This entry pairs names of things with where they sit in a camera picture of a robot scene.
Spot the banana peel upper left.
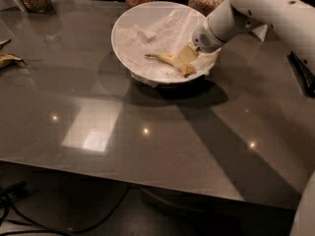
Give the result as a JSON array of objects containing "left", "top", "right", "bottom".
[{"left": 0, "top": 38, "right": 12, "bottom": 51}]

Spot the white bowl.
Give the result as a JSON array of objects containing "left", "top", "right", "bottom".
[{"left": 110, "top": 1, "right": 221, "bottom": 86}]

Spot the white folded stand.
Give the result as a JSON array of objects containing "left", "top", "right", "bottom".
[{"left": 251, "top": 25, "right": 268, "bottom": 41}]

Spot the white plastic liner sheet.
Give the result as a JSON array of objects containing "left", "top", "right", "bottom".
[{"left": 117, "top": 6, "right": 221, "bottom": 88}]

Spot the black cable on floor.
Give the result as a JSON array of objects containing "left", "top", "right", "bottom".
[{"left": 0, "top": 180, "right": 132, "bottom": 236}]

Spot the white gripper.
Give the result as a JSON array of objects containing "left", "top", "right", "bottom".
[{"left": 173, "top": 0, "right": 262, "bottom": 67}]

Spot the banana peel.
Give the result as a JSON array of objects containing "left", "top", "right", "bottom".
[
  {"left": 0, "top": 38, "right": 12, "bottom": 51},
  {"left": 0, "top": 54, "right": 24, "bottom": 69}
]

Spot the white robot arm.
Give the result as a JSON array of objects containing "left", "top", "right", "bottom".
[{"left": 193, "top": 0, "right": 315, "bottom": 236}]

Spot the banana peel lower left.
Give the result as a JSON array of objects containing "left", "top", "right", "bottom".
[{"left": 0, "top": 54, "right": 24, "bottom": 69}]

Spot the yellow banana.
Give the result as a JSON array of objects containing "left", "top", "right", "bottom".
[{"left": 145, "top": 53, "right": 196, "bottom": 78}]

